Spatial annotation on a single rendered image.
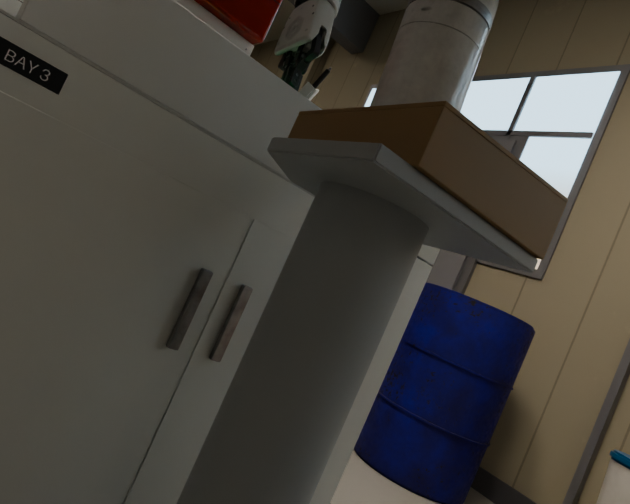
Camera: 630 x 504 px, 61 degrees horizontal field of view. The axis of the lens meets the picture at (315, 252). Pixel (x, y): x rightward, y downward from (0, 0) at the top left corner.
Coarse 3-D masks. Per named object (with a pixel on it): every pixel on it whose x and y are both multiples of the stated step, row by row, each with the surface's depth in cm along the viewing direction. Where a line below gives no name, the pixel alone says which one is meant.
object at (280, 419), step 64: (320, 192) 70; (384, 192) 61; (320, 256) 65; (384, 256) 65; (512, 256) 66; (320, 320) 64; (384, 320) 68; (256, 384) 65; (320, 384) 64; (256, 448) 63; (320, 448) 66
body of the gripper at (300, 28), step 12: (300, 0) 96; (312, 0) 94; (324, 0) 94; (300, 12) 96; (312, 12) 93; (324, 12) 93; (288, 24) 98; (300, 24) 94; (312, 24) 91; (324, 24) 93; (288, 36) 96; (300, 36) 92; (312, 36) 91; (324, 36) 96; (276, 48) 98; (288, 48) 94; (324, 48) 93
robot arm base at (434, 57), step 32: (416, 0) 71; (448, 0) 68; (416, 32) 69; (448, 32) 68; (480, 32) 70; (416, 64) 68; (448, 64) 68; (384, 96) 70; (416, 96) 68; (448, 96) 69
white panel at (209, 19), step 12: (0, 0) 115; (12, 0) 117; (180, 0) 137; (192, 0) 139; (12, 12) 117; (192, 12) 139; (204, 12) 141; (216, 24) 144; (228, 36) 146; (240, 36) 148; (240, 48) 149; (252, 48) 151
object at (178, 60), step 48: (48, 0) 67; (96, 0) 70; (144, 0) 74; (96, 48) 72; (144, 48) 75; (192, 48) 79; (192, 96) 81; (240, 96) 85; (288, 96) 90; (240, 144) 87
